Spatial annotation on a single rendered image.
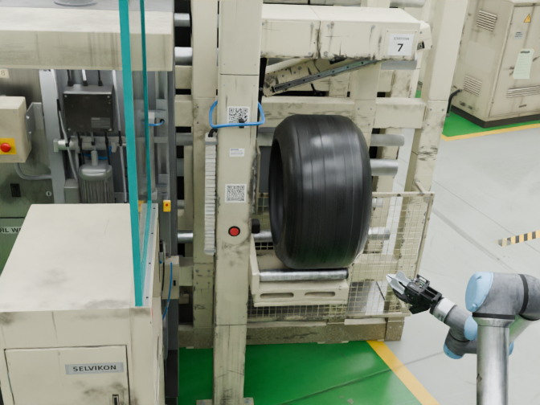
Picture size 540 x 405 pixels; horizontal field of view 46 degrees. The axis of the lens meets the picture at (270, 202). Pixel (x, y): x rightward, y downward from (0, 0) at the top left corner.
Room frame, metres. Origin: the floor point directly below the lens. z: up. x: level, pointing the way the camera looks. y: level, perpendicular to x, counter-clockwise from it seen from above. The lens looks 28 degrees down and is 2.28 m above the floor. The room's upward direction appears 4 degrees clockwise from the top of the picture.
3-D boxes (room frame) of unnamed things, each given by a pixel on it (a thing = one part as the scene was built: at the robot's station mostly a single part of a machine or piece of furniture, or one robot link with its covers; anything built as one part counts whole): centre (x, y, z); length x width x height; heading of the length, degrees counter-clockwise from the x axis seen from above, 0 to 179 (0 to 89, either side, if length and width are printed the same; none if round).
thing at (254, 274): (2.11, 0.06, 0.90); 0.40 x 0.03 x 0.10; 9
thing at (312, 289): (2.00, -0.14, 0.84); 0.36 x 0.09 x 0.06; 99
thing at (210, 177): (2.04, 0.21, 1.19); 0.05 x 0.04 x 0.48; 9
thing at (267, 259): (2.14, -0.11, 0.80); 0.37 x 0.36 x 0.02; 9
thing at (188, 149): (2.89, 0.41, 0.61); 0.33 x 0.06 x 0.86; 9
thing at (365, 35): (2.45, -0.19, 1.71); 0.61 x 0.25 x 0.15; 99
